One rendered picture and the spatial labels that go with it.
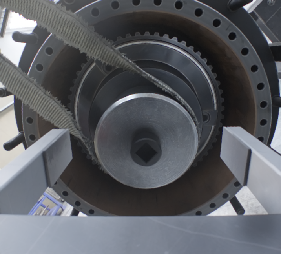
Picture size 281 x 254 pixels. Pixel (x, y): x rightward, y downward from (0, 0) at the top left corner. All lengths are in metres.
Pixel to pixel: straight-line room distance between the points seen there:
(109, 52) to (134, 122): 0.10
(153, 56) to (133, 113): 0.17
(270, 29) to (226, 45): 1.27
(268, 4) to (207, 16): 1.28
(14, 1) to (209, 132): 0.39
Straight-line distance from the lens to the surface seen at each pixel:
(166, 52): 0.40
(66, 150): 0.16
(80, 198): 0.41
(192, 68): 0.41
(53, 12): 0.29
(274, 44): 0.43
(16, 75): 0.32
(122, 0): 0.32
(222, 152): 0.17
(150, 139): 0.24
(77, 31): 0.29
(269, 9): 1.60
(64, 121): 0.32
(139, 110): 0.26
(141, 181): 0.30
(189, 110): 0.28
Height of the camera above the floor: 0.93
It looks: 9 degrees down
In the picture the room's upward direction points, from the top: 48 degrees counter-clockwise
